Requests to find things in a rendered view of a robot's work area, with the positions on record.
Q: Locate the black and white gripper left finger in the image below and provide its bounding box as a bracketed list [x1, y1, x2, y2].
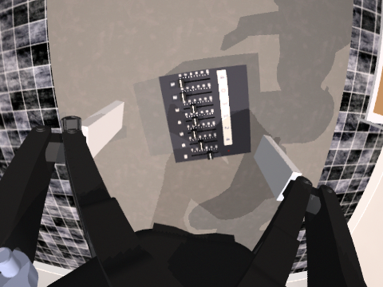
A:
[0, 100, 172, 287]

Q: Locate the black lighting desk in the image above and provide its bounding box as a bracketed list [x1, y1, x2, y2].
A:
[159, 65, 251, 163]

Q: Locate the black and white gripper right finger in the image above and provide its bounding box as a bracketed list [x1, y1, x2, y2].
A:
[234, 135, 367, 287]

